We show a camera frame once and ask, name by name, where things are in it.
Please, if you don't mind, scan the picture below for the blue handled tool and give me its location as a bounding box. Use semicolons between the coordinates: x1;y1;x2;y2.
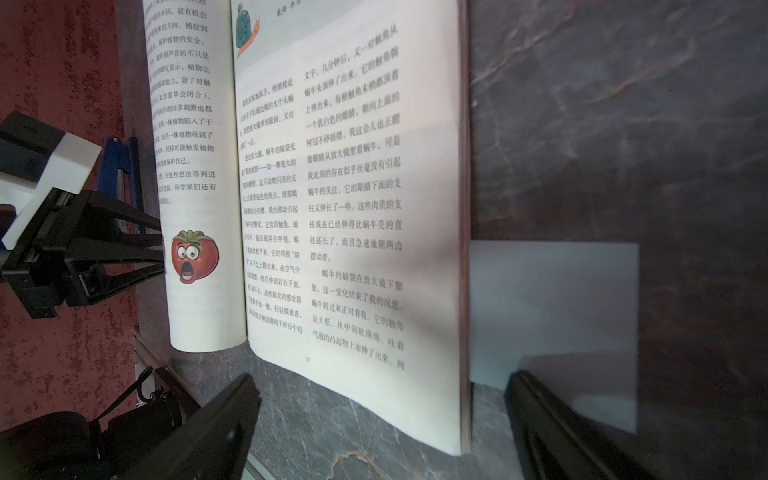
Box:
98;137;146;234

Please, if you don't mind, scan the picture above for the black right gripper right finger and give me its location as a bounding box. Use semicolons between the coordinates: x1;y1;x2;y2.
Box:
505;370;653;480

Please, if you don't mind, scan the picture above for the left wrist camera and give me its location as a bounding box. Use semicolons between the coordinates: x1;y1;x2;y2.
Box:
1;111;102;250

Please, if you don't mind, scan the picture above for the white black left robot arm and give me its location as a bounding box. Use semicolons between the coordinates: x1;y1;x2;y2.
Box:
1;188;184;479

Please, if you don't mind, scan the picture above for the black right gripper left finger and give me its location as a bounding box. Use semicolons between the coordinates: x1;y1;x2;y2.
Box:
117;373;261;479

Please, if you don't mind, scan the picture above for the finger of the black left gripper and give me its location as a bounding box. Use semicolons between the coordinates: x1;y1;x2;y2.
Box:
82;191;161;231
65;239;165;307

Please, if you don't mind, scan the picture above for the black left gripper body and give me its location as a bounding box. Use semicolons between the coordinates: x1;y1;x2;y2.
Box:
1;188;90;319

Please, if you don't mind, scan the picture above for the illustrated book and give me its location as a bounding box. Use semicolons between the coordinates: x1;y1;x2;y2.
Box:
142;1;471;456

